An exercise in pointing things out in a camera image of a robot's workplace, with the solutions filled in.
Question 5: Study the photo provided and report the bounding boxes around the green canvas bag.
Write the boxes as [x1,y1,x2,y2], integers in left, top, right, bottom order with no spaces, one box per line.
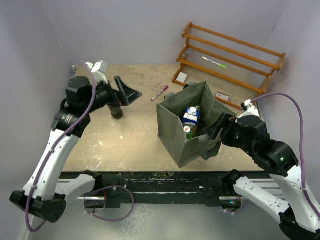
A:
[156,81,237,168]

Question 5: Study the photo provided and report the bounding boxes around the green bottle white cap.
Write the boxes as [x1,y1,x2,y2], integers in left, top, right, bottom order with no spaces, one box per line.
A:
[183,126,193,139]

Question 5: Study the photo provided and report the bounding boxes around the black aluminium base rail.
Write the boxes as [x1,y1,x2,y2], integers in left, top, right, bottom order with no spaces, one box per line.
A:
[57,171,287,208]

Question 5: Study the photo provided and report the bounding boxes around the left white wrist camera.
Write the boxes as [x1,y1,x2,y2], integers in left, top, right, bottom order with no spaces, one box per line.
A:
[85,60,108,84]

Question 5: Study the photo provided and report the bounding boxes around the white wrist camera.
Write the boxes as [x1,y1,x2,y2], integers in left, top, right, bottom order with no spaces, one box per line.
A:
[238,99,260,119]
[85,60,108,84]

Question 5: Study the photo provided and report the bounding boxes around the glass cola bottle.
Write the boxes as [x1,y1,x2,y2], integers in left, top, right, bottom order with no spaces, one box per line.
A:
[107,101,123,120]

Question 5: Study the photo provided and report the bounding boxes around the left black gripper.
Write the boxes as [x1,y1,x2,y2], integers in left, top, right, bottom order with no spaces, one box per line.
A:
[83,75,141,114]

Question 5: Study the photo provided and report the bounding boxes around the blue white beverage carton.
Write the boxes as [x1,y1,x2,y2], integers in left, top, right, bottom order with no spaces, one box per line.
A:
[181,106,201,129]

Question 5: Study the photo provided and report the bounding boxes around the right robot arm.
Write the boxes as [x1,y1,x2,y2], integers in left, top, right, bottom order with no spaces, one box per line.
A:
[206,113,320,240]

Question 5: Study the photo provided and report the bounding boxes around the green marker pen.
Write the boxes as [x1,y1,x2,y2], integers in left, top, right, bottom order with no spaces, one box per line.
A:
[202,56,227,69]

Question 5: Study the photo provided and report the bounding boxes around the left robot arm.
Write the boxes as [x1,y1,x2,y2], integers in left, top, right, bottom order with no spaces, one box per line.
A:
[9,76,142,224]

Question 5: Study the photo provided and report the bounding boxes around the small red white packet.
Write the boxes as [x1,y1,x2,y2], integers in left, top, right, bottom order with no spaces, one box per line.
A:
[216,92,229,101]

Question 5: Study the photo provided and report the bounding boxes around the wooden shelf rack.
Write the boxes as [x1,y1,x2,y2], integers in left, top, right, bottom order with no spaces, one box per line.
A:
[172,22,286,97]

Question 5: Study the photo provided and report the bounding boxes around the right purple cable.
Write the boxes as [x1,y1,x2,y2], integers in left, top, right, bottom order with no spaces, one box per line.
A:
[222,92,320,218]

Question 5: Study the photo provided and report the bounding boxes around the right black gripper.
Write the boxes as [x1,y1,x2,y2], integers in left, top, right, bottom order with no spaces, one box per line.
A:
[204,111,255,156]

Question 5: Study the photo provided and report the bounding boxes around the white card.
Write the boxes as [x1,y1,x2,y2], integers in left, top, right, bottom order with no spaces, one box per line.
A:
[176,72,188,83]

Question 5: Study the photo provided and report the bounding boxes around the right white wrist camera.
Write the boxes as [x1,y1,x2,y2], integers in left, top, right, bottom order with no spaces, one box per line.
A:
[238,99,260,119]

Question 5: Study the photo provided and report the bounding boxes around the purple marker pen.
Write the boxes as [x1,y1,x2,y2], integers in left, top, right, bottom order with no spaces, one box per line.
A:
[151,85,169,102]

